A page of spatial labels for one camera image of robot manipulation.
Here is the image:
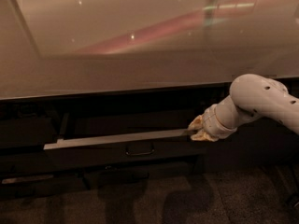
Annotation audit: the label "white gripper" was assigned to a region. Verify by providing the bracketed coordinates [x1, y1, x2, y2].
[188, 105, 236, 142]

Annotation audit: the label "dark top drawer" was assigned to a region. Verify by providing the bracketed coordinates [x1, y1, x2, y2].
[43, 107, 209, 171]

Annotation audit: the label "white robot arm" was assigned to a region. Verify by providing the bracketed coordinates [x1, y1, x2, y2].
[188, 74, 299, 142]

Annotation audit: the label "dark left cabinet drawers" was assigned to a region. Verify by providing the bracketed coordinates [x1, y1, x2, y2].
[0, 103, 90, 200]

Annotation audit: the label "top drawer handle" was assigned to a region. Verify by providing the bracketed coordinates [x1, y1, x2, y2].
[125, 142, 155, 157]

